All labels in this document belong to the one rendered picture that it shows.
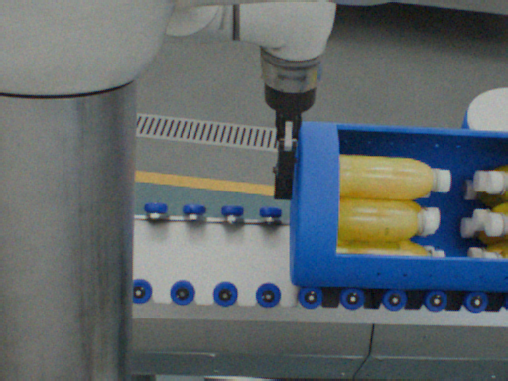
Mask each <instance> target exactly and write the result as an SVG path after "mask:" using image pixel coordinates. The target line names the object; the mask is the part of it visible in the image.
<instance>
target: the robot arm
mask: <svg viewBox="0 0 508 381"><path fill-rule="evenodd" d="M391 1H394V0H0V381H131V373H132V325H133V277H134V228H135V179H136V131H137V82H138V77H139V76H140V75H142V74H143V73H145V71H146V70H147V69H148V67H149V66H150V64H151V63H152V62H153V60H154V58H155V56H156V55H157V53H158V51H159V50H160V48H161V46H162V43H163V42H168V43H185V44H197V43H213V42H221V40H240V41H246V42H251V44H255V45H258V46H260V48H259V49H260V64H261V68H262V69H261V76H260V78H261V79H262V80H264V82H265V101H266V103H267V104H268V106H269V107H271V108H272V109H273V110H275V126H276V140H277V141H278V147H277V151H278V156H277V163H276V167H273V173H275V186H274V199H289V200H291V199H292V196H293V183H294V170H295V168H294V166H295V164H296V163H297V157H295V156H296V148H297V147H298V143H297V142H298V141H299V129H300V128H301V125H302V115H301V113H302V112H305V111H308V110H309V109H311V108H312V107H313V105H314V104H315V101H316V90H317V85H318V84H319V83H320V81H321V78H322V69H323V60H324V55H325V43H326V40H327V37H329V35H330V33H331V31H332V27H333V23H334V17H335V10H336V4H341V5H364V6H365V5H378V4H383V3H387V2H391Z"/></svg>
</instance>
